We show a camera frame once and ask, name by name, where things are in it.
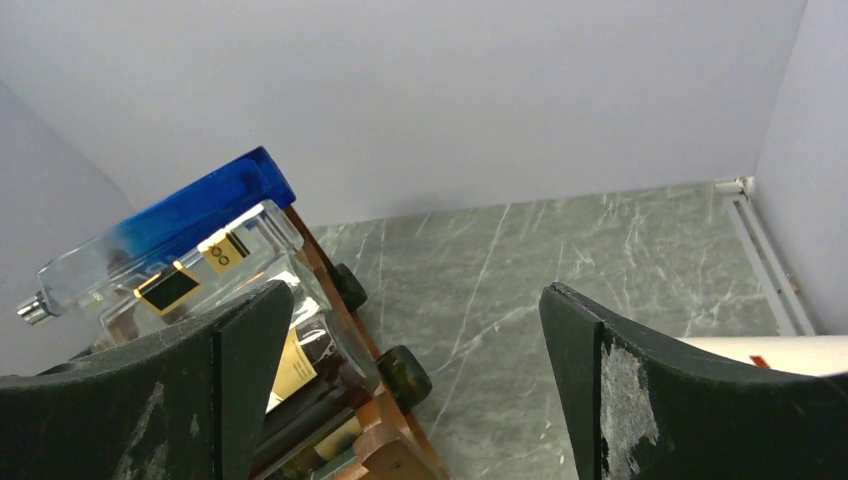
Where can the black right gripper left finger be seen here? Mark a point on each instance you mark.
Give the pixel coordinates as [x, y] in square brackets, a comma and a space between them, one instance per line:
[186, 402]

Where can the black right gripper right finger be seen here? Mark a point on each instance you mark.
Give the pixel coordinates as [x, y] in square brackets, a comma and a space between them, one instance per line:
[639, 404]

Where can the blue square glass bottle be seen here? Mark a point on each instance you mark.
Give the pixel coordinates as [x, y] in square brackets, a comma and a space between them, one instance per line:
[117, 260]

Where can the clear square whisky bottle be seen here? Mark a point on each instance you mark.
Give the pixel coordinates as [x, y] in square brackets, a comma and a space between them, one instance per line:
[259, 245]

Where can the dark green wine bottle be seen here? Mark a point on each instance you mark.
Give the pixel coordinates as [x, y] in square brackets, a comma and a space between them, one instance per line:
[349, 288]
[340, 386]

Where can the brown wooden wine rack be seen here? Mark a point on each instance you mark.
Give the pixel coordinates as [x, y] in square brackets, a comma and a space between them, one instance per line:
[377, 440]

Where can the white cylinder orange yellow end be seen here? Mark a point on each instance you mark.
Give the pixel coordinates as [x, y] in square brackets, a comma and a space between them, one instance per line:
[820, 356]

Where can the aluminium rail frame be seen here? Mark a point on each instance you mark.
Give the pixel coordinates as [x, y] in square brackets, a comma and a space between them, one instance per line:
[780, 292]

